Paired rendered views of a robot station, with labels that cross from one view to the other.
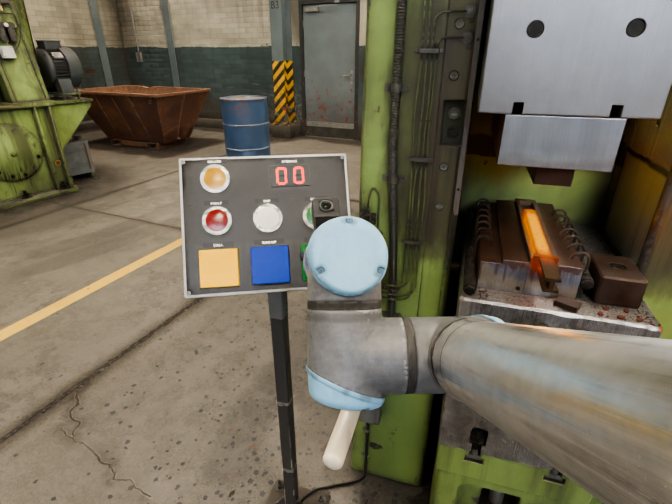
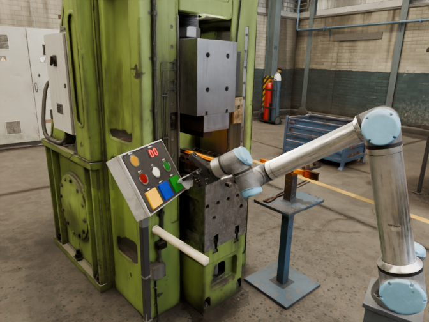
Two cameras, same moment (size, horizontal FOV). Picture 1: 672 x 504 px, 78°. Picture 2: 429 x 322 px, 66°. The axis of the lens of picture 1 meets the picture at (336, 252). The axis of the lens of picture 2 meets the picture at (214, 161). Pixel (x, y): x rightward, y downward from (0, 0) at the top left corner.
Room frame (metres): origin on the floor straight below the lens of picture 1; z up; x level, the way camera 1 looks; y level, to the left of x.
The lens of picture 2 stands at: (-0.13, 1.26, 1.56)
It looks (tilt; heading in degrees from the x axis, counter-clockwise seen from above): 16 degrees down; 299
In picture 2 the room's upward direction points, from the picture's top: 1 degrees clockwise
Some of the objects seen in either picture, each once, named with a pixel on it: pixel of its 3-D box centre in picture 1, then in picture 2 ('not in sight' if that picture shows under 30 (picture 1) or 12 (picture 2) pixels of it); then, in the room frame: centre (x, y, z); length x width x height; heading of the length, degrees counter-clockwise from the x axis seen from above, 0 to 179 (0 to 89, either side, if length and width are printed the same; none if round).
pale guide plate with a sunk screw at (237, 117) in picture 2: not in sight; (237, 110); (0.82, -0.75, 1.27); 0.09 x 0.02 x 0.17; 73
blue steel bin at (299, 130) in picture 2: not in sight; (323, 138); (0.97, -4.64, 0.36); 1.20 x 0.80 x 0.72; 161
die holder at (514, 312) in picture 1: (522, 325); (198, 197); (0.98, -0.53, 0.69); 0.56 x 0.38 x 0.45; 163
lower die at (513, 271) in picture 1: (519, 238); (193, 161); (0.99, -0.47, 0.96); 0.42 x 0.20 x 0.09; 163
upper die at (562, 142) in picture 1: (543, 125); (193, 117); (0.99, -0.47, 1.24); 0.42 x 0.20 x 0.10; 163
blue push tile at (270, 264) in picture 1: (270, 264); (165, 190); (0.75, 0.13, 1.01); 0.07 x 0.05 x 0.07; 98
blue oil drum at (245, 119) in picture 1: (247, 134); not in sight; (5.44, 1.13, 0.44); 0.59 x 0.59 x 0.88
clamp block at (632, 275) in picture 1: (613, 279); not in sight; (0.79, -0.60, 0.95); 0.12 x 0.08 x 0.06; 163
